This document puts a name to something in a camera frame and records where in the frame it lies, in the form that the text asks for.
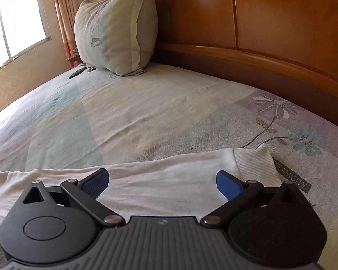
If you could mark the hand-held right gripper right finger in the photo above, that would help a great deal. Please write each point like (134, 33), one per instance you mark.
(228, 187)

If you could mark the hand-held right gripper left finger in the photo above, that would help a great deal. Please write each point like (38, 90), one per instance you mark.
(97, 184)

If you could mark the white shirt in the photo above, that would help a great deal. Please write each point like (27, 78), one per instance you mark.
(163, 185)

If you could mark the black phone on bed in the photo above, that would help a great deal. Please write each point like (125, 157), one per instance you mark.
(76, 74)

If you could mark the pale blue pillow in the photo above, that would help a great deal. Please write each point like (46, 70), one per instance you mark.
(89, 68)

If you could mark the grey plush toy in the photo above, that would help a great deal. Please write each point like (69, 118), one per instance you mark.
(76, 52)

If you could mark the beige printed pillow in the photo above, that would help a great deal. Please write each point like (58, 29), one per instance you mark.
(112, 33)

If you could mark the wooden headboard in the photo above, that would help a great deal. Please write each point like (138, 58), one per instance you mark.
(242, 19)

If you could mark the pink striped curtain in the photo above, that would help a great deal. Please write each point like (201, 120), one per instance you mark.
(64, 11)

